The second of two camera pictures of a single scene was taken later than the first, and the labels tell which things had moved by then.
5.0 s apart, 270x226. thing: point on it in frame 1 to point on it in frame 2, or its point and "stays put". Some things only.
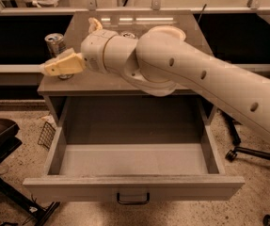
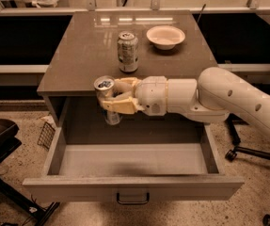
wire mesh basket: [46, 136] stays put
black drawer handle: [125, 202] stays put
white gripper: [93, 50] to [151, 94]
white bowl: [166, 34] stays put
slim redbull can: [56, 46] to [103, 88]
